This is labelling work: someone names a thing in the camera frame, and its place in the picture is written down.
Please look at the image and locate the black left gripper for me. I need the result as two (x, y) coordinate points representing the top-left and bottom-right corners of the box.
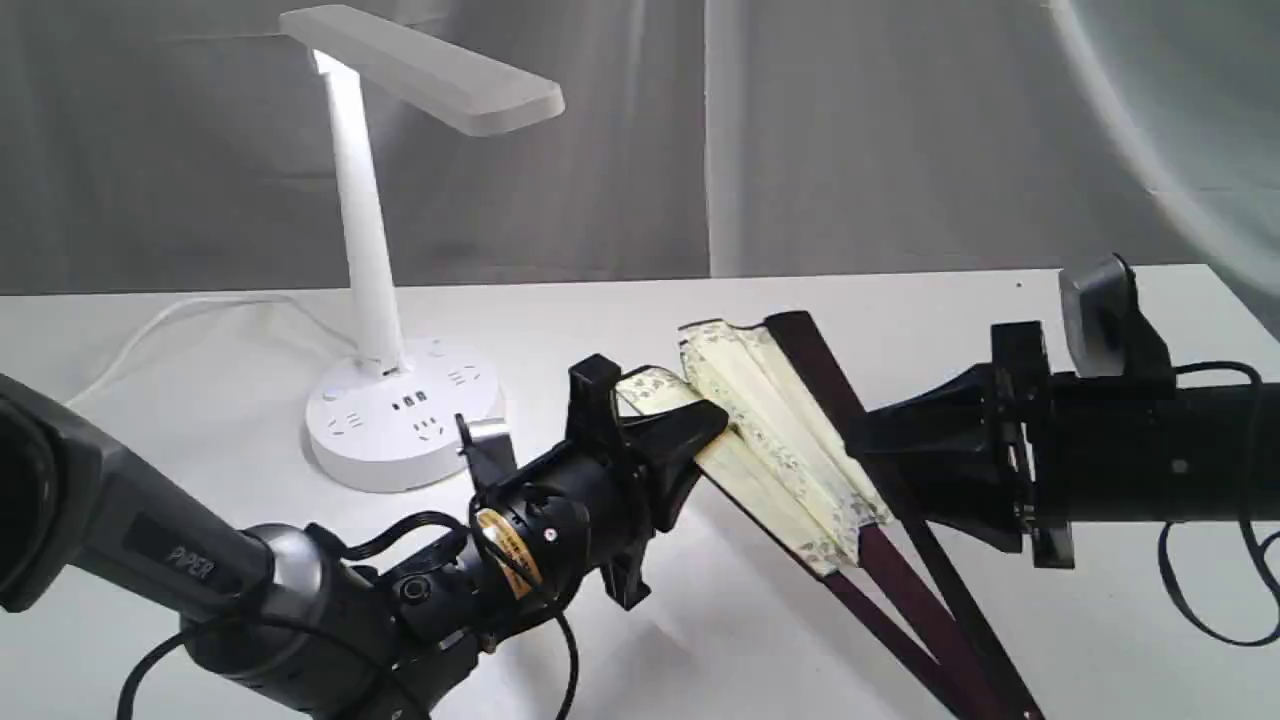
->
(476, 354), (728, 610)

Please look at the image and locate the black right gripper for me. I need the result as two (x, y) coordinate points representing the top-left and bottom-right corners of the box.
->
(846, 322), (1076, 570)

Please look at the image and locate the cream folding paper fan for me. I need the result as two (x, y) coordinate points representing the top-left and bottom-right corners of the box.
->
(616, 311), (1043, 719)

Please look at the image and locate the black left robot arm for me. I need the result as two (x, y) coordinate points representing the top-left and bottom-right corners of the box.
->
(1, 355), (730, 719)

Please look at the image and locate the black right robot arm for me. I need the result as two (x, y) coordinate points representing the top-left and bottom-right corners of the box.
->
(846, 322), (1277, 569)

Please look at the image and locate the white desk lamp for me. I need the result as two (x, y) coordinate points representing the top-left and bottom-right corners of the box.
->
(280, 4), (566, 493)

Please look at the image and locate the grey backdrop curtain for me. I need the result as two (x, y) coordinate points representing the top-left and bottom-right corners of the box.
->
(1, 1), (1277, 299)

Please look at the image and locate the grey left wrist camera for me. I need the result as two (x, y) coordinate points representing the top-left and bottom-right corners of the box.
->
(454, 413), (517, 495)

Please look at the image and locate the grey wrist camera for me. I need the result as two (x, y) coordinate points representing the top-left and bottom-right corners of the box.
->
(454, 413), (517, 495)
(1059, 254), (1174, 380)

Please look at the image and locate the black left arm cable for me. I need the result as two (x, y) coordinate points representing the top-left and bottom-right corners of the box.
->
(115, 495), (582, 720)

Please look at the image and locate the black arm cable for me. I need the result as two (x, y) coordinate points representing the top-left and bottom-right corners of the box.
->
(115, 495), (582, 720)
(1158, 361), (1280, 648)

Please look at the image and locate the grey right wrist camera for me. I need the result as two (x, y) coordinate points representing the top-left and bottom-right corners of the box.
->
(1059, 254), (1174, 380)

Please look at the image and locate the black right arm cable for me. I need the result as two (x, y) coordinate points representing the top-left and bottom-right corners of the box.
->
(1158, 361), (1280, 648)

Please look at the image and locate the white lamp power cable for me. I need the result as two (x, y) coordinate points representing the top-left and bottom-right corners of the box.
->
(61, 292), (358, 409)

